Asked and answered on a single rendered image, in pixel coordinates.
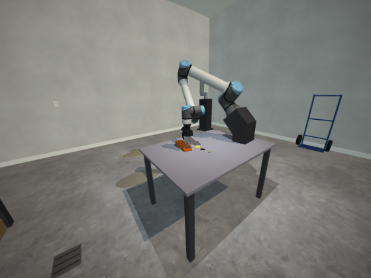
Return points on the orange three-compartment bin rack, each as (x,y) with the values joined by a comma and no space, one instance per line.
(181,144)

